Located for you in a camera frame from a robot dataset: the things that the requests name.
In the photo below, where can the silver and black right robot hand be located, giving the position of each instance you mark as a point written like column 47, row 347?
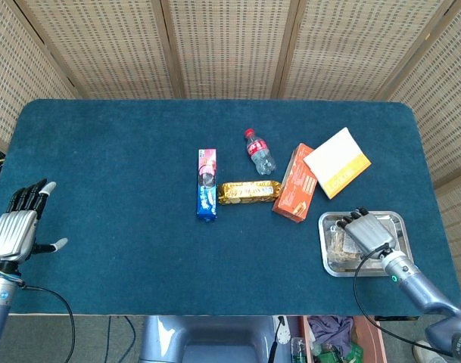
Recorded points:
column 370, row 236

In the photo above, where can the silver and black left robot hand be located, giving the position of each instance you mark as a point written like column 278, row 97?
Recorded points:
column 14, row 230

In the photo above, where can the sandwich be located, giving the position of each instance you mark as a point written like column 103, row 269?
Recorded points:
column 341, row 246

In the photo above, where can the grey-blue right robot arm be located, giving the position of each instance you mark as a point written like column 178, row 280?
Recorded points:
column 423, row 291

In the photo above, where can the stainless steel tray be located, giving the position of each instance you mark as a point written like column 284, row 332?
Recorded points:
column 398, row 227

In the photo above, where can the white and yellow flat box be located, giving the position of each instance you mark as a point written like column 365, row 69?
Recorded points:
column 334, row 157

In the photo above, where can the orange snack box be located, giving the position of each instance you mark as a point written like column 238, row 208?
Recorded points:
column 296, row 185

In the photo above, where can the pink storage crate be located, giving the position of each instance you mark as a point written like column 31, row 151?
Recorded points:
column 372, row 336

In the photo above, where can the purple cloth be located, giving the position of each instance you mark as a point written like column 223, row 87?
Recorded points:
column 330, row 331

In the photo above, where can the green plastic packaging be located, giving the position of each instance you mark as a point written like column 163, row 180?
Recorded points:
column 343, row 355

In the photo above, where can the blue felt table cover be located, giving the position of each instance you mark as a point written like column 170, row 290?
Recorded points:
column 139, row 246

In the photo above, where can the white shoe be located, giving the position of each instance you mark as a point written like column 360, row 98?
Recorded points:
column 427, row 351

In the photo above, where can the gold foil biscuit pack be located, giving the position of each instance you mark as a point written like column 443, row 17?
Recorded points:
column 249, row 192

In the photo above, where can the clear bottle with red label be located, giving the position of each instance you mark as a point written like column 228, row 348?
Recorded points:
column 260, row 155

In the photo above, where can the blue and pink Oreo box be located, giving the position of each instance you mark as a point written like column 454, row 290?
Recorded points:
column 207, row 189

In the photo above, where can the grey-blue robot torso base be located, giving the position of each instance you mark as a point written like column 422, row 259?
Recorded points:
column 207, row 340

